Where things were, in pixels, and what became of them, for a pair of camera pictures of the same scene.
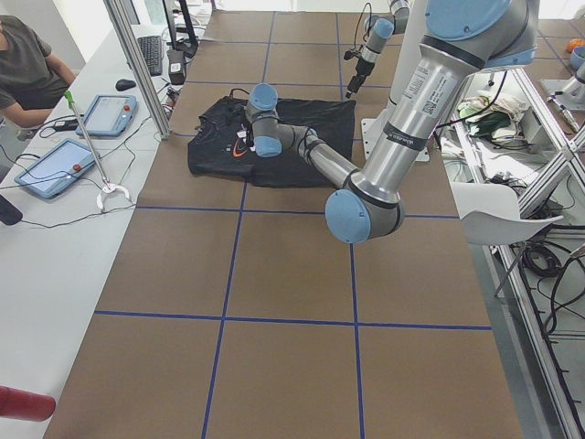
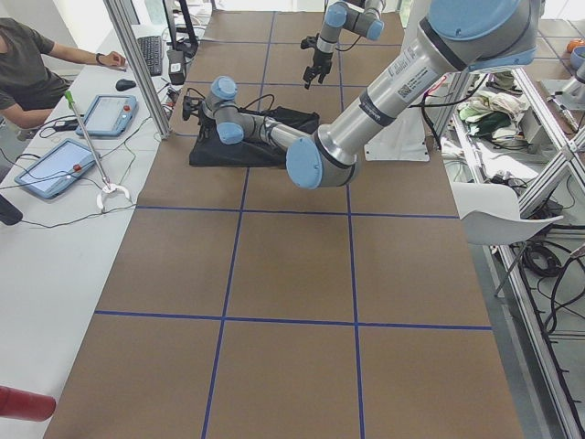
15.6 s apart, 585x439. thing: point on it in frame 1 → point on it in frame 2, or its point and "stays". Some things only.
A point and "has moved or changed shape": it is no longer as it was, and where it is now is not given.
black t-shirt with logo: [224, 143] has moved or changed shape
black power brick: [176, 67] stays
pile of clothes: [498, 123] stays
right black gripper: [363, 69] → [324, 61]
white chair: [491, 213] stays
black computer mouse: [122, 84] stays
